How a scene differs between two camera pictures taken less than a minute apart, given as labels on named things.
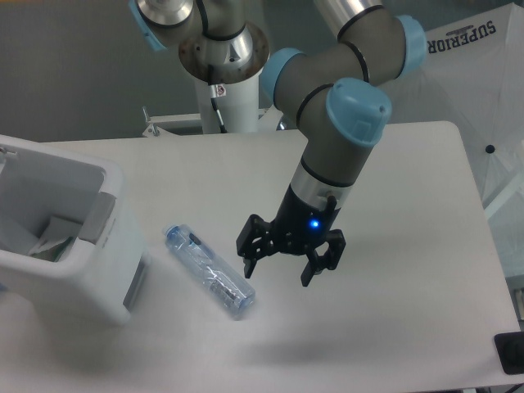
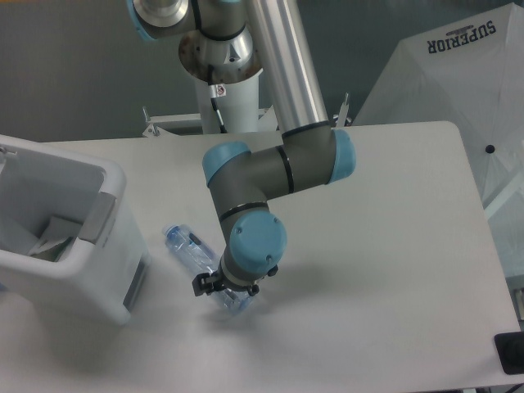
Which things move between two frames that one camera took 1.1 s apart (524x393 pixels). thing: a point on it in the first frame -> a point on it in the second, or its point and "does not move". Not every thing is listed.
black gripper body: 300,226 -> 219,282
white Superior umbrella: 472,75 does not move
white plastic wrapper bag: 55,253 -> 49,243
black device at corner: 510,350 does not move
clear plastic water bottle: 209,270 does not move
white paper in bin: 60,229 does not move
